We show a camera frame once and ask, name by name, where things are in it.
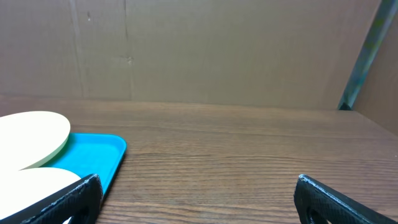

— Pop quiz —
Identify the teal plastic serving tray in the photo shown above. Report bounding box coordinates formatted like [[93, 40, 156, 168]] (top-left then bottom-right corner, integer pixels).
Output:
[[43, 133, 127, 197]]

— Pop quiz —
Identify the white plate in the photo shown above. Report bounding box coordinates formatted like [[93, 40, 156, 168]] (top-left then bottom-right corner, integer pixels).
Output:
[[1, 167, 81, 219]]

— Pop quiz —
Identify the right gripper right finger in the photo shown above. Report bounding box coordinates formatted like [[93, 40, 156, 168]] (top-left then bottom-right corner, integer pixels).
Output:
[[294, 174, 397, 224]]

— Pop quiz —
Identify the green rimmed plate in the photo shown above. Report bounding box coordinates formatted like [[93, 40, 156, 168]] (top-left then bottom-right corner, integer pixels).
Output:
[[1, 111, 71, 173]]

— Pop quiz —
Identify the metal corner post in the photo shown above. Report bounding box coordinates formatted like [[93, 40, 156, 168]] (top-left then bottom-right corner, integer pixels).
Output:
[[338, 0, 397, 111]]

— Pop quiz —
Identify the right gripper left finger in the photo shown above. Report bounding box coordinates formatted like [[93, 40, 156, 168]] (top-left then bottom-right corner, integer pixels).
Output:
[[1, 174, 103, 224]]

